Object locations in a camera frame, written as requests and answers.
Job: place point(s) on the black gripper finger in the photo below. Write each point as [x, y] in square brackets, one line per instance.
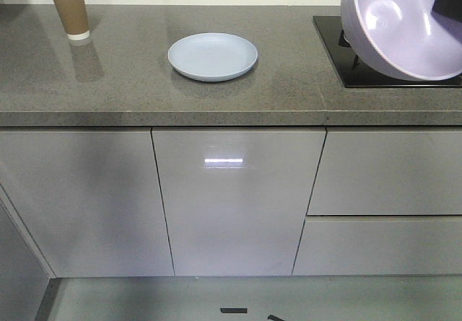
[448, 8]

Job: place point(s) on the purple plastic bowl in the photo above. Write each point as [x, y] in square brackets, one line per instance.
[403, 39]

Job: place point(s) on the brown white cup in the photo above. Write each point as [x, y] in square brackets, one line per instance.
[73, 16]

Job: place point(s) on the pale blue plate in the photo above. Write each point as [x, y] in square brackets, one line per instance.
[212, 57]

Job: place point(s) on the black gas stove top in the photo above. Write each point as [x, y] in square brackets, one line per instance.
[355, 73]

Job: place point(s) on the grey upper drawer front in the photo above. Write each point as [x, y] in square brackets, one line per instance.
[389, 172]

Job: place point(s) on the grey drawer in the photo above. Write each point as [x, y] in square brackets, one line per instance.
[389, 172]
[379, 245]

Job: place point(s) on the grey lower drawer front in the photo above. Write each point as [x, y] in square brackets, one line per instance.
[379, 245]

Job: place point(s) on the grey middle cabinet door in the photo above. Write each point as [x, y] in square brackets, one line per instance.
[235, 200]

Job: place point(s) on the black tape strip floor right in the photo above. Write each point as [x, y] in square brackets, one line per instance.
[274, 318]

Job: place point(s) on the black tape strip floor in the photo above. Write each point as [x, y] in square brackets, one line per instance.
[233, 310]
[274, 318]

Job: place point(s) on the grey far cabinet door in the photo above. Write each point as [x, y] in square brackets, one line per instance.
[89, 199]

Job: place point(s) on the grey side cabinet door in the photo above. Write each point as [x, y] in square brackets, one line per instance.
[27, 286]

